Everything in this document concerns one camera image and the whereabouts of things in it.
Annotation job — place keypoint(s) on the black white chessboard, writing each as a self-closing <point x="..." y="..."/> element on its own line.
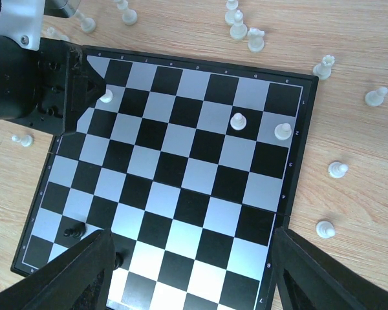
<point x="191" y="203"/>

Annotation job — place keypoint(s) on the white piece top left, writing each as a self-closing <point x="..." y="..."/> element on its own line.
<point x="129" y="16"/>

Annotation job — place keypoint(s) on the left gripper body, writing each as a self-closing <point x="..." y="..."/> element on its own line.
<point x="48" y="89"/>

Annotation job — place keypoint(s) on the white pawn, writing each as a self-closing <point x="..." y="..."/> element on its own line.
<point x="337" y="169"/>
<point x="323" y="69"/>
<point x="283" y="131"/>
<point x="376" y="97"/>
<point x="25" y="141"/>
<point x="107" y="97"/>
<point x="325" y="229"/>
<point x="238" y="121"/>

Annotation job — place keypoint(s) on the white piece far left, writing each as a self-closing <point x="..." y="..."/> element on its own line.
<point x="55" y="34"/>

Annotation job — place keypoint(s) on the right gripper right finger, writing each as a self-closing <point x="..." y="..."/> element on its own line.
<point x="309" y="278"/>

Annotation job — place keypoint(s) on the white rook piece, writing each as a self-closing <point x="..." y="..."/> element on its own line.
<point x="255" y="39"/>

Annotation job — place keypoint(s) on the black pawn on board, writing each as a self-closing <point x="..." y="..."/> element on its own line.
<point x="75" y="232"/>

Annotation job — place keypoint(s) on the white piece back left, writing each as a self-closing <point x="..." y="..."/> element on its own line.
<point x="88" y="24"/>

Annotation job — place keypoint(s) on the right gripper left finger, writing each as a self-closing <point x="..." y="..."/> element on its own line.
<point x="79" y="278"/>

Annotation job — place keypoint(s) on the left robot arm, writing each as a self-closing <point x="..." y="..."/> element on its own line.
<point x="21" y="21"/>

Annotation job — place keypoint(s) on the white piece near king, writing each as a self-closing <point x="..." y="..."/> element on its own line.
<point x="231" y="6"/>

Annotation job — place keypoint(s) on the black piece on board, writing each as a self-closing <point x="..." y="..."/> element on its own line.
<point x="119" y="260"/>

